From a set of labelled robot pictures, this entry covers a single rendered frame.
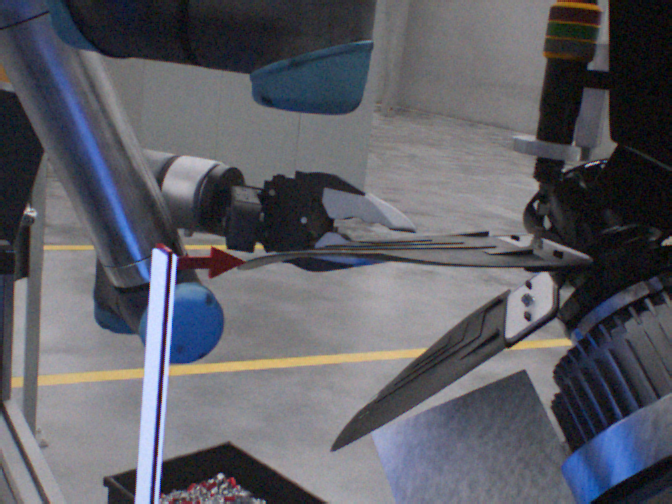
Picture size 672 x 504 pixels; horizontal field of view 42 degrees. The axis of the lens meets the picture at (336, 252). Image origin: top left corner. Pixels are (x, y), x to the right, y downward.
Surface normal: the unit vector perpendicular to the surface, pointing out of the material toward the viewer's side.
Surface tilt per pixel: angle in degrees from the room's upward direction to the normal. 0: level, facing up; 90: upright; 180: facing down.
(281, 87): 93
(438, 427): 55
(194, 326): 90
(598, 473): 92
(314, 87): 93
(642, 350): 66
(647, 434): 77
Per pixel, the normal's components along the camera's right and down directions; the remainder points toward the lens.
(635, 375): -0.66, -0.26
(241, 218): 0.15, 0.20
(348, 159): 0.46, 0.25
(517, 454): -0.27, -0.42
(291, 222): -0.37, 0.06
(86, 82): 0.72, 0.10
